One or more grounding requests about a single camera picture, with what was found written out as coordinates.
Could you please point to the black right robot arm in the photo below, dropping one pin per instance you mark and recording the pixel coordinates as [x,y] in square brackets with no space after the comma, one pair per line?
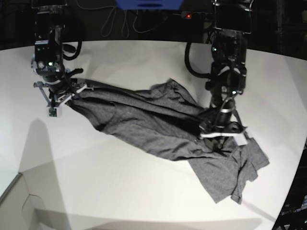
[50,51]

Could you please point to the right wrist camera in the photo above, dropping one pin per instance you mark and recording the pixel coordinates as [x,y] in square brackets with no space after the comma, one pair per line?
[54,111]

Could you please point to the white power strip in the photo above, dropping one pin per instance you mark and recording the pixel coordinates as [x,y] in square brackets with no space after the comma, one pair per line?
[196,14]

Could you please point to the blue box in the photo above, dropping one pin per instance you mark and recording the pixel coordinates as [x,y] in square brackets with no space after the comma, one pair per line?
[149,4]

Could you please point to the grey t-shirt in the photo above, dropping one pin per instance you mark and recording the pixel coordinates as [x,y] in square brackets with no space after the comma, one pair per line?
[164,121]

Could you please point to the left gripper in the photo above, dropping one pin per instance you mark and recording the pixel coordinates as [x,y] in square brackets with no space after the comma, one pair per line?
[210,132]

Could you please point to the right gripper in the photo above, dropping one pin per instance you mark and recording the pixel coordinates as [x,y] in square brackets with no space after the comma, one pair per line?
[59,92]

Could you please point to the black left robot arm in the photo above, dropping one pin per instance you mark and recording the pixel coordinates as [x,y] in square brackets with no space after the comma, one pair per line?
[227,78]

